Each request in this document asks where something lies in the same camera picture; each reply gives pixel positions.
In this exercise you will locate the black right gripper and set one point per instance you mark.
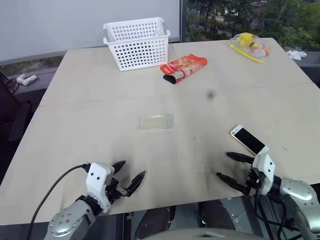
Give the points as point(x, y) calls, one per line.
point(253, 183)

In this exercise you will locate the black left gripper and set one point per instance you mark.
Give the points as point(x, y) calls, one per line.
point(113, 190)

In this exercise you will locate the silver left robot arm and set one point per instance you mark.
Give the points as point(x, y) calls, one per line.
point(67, 221)

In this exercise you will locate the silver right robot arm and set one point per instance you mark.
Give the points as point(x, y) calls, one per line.
point(297, 191)

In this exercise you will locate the clear phone case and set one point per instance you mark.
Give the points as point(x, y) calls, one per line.
point(156, 122)

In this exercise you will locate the white smartphone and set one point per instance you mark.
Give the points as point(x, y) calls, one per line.
point(248, 140)

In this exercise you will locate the dark rounded shape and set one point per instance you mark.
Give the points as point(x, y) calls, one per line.
point(216, 215)
point(156, 221)

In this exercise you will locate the yellow plastic stick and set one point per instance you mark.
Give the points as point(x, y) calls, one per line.
point(246, 54)

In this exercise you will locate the orange snack bag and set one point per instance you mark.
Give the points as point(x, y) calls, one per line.
point(187, 63)

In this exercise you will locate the white crumpled object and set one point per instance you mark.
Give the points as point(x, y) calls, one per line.
point(296, 54)

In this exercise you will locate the clear bag with yellow items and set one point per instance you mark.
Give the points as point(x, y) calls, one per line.
point(246, 40)

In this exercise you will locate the white perforated plastic basket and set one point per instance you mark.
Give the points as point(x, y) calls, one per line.
point(137, 39)

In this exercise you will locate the white power strip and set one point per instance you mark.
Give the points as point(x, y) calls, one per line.
point(26, 79)

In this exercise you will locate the white projection screen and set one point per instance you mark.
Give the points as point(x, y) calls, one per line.
point(62, 22)

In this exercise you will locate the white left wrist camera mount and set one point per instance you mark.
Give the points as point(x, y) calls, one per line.
point(97, 175)

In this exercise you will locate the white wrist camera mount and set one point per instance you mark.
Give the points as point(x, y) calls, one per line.
point(97, 175)
point(267, 165)

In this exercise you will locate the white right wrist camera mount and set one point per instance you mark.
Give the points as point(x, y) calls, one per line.
point(267, 165)

